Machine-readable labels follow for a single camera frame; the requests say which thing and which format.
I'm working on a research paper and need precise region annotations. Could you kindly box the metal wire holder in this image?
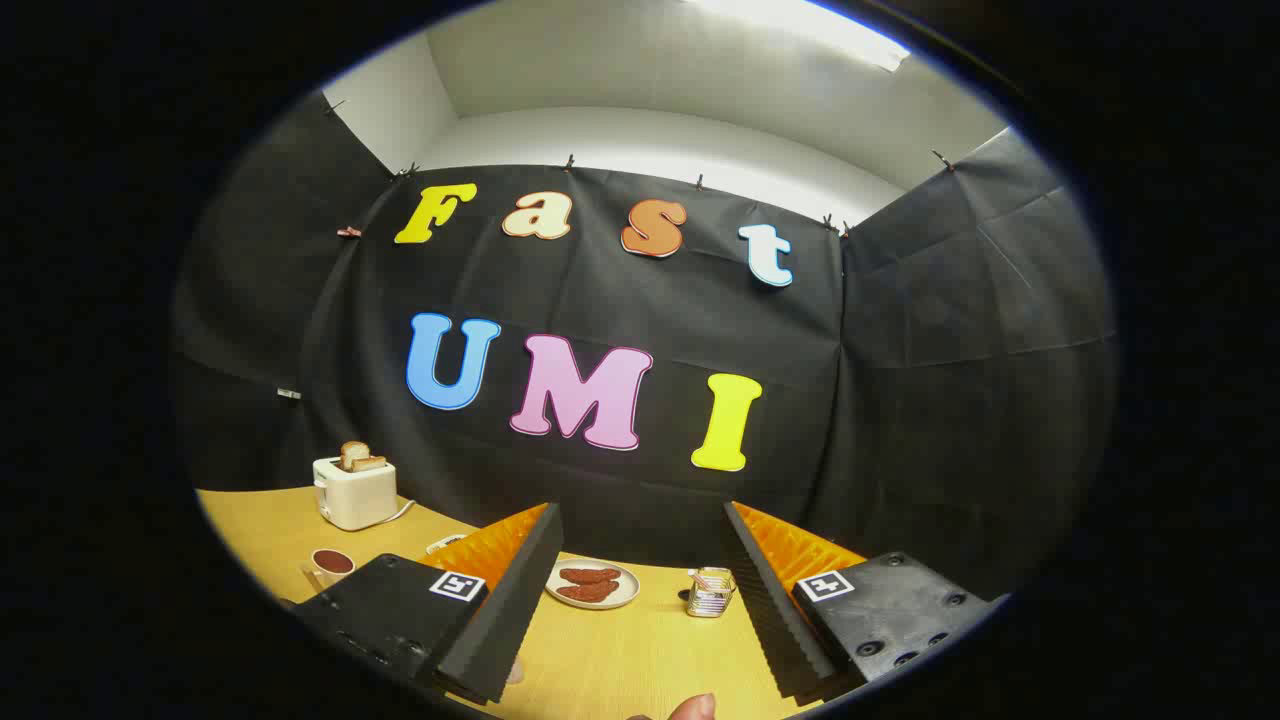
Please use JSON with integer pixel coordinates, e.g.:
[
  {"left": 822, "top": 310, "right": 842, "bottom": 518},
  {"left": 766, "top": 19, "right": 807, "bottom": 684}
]
[{"left": 686, "top": 566, "right": 738, "bottom": 619}]

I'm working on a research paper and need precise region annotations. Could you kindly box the cream cup with wooden handle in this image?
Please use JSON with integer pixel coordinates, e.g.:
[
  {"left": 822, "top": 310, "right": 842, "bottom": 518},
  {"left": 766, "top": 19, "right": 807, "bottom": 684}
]
[{"left": 303, "top": 548, "right": 356, "bottom": 591}]

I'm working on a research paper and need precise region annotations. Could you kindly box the black backdrop cloth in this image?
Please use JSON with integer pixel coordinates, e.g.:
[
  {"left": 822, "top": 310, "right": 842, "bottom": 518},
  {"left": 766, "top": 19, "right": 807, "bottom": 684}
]
[{"left": 170, "top": 90, "right": 1119, "bottom": 601}]

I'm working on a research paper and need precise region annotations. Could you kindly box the round white plate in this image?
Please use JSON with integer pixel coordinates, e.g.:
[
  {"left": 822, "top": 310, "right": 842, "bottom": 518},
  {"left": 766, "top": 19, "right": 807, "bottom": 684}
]
[{"left": 545, "top": 558, "right": 641, "bottom": 611}]

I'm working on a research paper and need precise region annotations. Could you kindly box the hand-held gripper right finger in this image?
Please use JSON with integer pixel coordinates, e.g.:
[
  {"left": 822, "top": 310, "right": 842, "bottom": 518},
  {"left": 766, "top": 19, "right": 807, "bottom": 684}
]
[{"left": 722, "top": 500, "right": 1011, "bottom": 703}]

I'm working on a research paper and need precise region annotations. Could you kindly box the cream toaster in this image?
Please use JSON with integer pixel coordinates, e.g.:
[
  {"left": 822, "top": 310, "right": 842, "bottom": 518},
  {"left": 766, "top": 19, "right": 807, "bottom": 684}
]
[{"left": 313, "top": 455, "right": 399, "bottom": 532}]

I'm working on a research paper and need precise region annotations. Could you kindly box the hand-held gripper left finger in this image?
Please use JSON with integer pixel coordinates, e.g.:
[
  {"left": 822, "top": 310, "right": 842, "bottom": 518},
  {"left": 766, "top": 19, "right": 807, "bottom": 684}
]
[{"left": 285, "top": 502, "right": 566, "bottom": 706}]

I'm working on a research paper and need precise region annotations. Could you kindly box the wooden table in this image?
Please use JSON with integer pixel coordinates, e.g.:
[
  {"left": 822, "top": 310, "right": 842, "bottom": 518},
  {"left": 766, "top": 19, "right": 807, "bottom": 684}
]
[{"left": 195, "top": 487, "right": 831, "bottom": 720}]

